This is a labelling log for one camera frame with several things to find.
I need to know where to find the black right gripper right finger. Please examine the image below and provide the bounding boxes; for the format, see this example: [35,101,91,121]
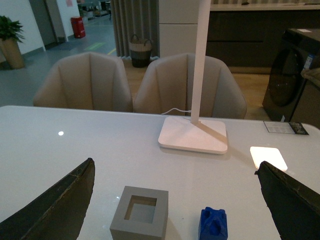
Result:
[255,161,320,240]

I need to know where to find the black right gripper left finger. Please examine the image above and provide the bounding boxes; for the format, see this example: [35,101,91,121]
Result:
[0,158,95,240]

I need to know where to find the blue plastic part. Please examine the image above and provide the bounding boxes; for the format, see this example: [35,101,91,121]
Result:
[198,206,228,240]

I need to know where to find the gray square hollow base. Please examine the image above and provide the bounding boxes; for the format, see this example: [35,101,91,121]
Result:
[109,186,169,240]

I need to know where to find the dark label sticker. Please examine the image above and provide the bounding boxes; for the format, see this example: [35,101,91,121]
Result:
[263,121,309,135]

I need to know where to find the dark washing machine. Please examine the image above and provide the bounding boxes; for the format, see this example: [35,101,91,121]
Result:
[262,28,320,122]

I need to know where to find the white desk lamp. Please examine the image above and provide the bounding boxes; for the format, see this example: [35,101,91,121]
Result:
[158,0,228,155]

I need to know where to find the beige left chair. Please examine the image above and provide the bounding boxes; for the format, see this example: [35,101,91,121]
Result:
[33,52,133,112]

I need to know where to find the beige chair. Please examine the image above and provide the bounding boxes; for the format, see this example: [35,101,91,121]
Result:
[33,52,133,112]
[133,53,247,119]

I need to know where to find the beige right chair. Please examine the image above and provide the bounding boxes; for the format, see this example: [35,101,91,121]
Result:
[133,53,247,119]

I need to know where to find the dark kitchen counter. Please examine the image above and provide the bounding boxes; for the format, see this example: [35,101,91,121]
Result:
[206,0,320,73]

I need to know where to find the woven laundry basket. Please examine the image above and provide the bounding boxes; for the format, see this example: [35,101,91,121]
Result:
[129,34,152,68]

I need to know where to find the green potted plant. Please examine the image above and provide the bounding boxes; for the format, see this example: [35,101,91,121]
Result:
[0,15,25,69]

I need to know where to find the red trash bin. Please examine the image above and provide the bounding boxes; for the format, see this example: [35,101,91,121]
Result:
[70,16,86,39]

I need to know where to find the gray curtain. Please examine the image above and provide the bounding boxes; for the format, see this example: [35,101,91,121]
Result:
[110,0,160,57]

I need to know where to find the white cabinet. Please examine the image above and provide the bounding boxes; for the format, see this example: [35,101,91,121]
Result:
[158,0,199,58]

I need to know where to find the white lamp cable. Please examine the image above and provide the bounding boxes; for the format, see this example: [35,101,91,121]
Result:
[161,107,193,116]

